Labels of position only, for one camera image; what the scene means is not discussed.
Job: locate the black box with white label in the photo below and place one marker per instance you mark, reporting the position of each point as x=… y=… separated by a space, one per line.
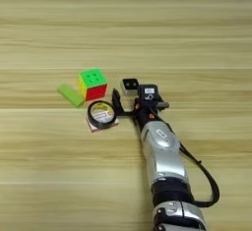
x=149 y=92

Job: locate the red and white card box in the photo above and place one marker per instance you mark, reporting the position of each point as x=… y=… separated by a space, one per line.
x=98 y=129

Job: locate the green rectangular block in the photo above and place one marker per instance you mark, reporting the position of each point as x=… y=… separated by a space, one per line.
x=70 y=94

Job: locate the colourful puzzle cube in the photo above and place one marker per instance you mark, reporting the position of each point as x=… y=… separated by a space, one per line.
x=93 y=84

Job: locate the small grey box black top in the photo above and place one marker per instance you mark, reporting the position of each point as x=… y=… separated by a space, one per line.
x=130 y=84

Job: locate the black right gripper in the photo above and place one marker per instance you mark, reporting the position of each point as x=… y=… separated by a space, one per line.
x=144 y=113

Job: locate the black tape roll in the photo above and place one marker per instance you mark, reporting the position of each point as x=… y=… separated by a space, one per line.
x=89 y=114

